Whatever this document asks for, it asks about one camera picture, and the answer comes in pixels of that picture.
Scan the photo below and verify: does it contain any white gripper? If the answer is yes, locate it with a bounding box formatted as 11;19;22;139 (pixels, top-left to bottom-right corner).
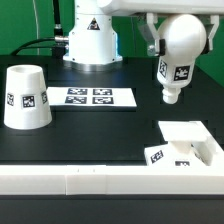
97;0;224;56

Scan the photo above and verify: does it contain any white lamp bulb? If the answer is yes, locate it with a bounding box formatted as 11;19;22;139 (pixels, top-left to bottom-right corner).
157;14;207;104

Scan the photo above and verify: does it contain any white lamp base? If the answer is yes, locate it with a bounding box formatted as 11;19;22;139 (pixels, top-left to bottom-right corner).
144;121;206;168

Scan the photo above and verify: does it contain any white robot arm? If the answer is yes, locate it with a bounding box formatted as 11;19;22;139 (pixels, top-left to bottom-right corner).
64;0;224;69

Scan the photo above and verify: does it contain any white lamp shade cone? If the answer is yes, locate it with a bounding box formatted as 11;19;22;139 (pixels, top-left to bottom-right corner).
4;65;52;130

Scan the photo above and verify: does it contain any white marker sheet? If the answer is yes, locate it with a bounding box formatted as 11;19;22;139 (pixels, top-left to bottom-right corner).
47;87;137;108

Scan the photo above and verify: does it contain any white L-shaped fence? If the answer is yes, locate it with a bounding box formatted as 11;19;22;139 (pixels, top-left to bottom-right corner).
0;121;224;195

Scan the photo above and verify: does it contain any black cable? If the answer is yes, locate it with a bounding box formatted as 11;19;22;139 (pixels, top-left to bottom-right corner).
10;0;70;57

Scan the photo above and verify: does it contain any white thin cable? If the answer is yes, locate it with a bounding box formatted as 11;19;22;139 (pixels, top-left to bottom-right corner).
32;0;40;56

